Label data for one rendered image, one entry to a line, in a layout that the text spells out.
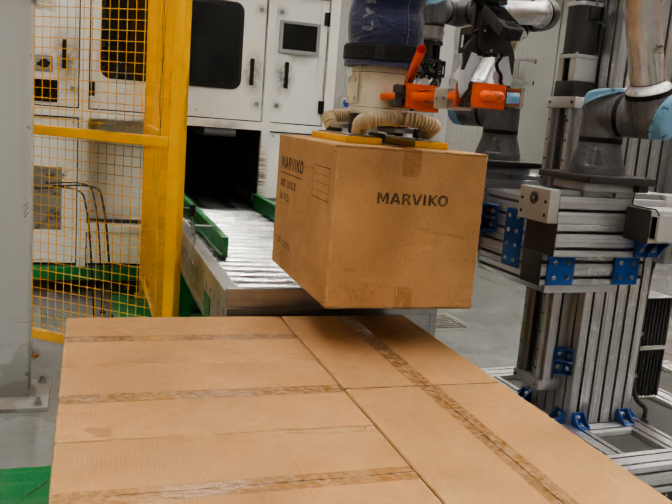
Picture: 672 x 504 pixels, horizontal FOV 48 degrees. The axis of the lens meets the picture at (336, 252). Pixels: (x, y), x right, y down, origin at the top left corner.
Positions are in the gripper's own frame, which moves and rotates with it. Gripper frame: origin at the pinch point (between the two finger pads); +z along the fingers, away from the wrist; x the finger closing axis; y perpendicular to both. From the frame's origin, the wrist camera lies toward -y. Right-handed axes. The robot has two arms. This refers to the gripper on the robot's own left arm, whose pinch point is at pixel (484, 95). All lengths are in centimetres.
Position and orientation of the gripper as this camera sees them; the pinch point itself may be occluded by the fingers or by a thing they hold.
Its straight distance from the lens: 161.5
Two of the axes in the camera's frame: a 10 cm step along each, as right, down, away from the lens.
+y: -3.0, -1.8, 9.4
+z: -0.8, 9.8, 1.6
